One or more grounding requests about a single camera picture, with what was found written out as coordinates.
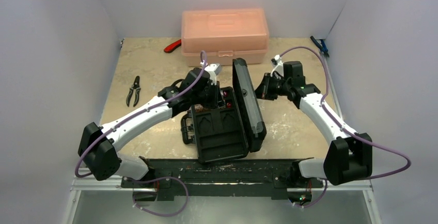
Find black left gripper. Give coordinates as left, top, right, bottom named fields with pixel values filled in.
left=191, top=81, right=226, bottom=109

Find black plastic poker case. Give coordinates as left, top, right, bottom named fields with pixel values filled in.
left=180, top=58, right=267, bottom=164

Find red dice pair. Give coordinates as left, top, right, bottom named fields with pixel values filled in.
left=223, top=91, right=232, bottom=108

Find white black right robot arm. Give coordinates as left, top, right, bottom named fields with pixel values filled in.
left=255, top=59, right=372, bottom=186

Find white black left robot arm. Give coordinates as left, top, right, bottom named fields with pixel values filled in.
left=78, top=63, right=222, bottom=187

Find translucent pink plastic toolbox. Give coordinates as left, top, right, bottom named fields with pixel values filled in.
left=181, top=8, right=270, bottom=67

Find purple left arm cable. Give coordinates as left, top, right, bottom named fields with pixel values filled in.
left=74, top=51, right=208, bottom=179

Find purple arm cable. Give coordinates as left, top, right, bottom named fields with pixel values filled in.
left=273, top=46, right=411, bottom=181
left=74, top=51, right=208, bottom=179

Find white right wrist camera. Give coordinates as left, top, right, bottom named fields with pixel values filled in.
left=270, top=55, right=284, bottom=78

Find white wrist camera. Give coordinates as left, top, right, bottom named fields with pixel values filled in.
left=205, top=63, right=222, bottom=85
left=270, top=55, right=284, bottom=78

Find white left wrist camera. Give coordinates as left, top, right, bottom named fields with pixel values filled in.
left=205, top=63, right=222, bottom=85

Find blue handled pliers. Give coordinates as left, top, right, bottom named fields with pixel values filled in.
left=310, top=36, right=330, bottom=58

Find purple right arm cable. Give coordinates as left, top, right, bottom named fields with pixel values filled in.
left=273, top=46, right=411, bottom=181

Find red handled utility knife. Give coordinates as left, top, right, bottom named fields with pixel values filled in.
left=163, top=39, right=182, bottom=54

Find black handled pruning shears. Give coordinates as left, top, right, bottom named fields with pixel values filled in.
left=126, top=75, right=141, bottom=107

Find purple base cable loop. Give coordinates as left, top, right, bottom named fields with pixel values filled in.
left=132, top=176, right=190, bottom=217

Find black metal base frame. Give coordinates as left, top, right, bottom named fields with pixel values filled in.
left=120, top=159, right=323, bottom=203

